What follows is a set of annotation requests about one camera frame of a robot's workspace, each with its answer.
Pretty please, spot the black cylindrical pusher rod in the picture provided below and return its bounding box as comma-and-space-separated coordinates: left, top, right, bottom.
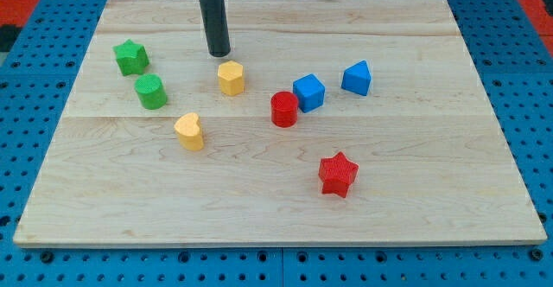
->
199, 0, 231, 57

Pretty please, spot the red star block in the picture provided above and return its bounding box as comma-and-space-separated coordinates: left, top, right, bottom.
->
318, 151, 359, 198

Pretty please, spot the red cylinder block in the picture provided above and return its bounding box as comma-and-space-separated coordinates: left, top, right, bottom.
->
270, 91, 299, 128

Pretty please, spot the yellow hexagon block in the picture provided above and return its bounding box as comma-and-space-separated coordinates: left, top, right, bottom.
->
218, 61, 245, 96

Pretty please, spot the blue triangle block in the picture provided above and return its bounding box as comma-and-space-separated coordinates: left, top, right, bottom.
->
340, 61, 372, 96

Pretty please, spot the green cylinder block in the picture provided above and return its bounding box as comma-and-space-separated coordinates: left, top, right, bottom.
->
134, 73, 168, 110

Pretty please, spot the green star block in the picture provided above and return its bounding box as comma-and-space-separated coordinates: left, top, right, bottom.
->
113, 39, 149, 76

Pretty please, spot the blue cube block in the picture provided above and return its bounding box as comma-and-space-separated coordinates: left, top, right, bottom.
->
292, 74, 326, 112

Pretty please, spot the light wooden board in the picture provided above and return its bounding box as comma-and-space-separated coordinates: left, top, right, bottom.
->
13, 0, 547, 248

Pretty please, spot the yellow heart block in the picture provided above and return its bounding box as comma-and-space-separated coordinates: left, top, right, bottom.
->
174, 112, 204, 151

